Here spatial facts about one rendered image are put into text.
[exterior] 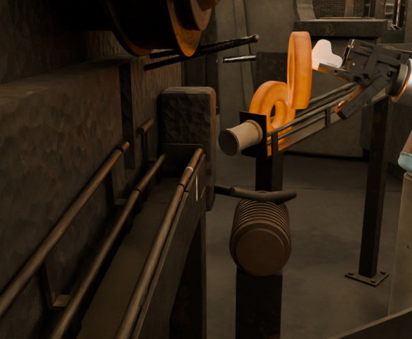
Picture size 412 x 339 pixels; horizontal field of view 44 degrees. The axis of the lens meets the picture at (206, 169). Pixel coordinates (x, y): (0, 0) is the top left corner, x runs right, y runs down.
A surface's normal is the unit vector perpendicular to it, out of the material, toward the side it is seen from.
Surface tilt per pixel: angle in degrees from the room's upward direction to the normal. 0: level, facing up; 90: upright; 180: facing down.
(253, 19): 90
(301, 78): 94
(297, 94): 119
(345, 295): 0
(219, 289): 0
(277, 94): 90
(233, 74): 90
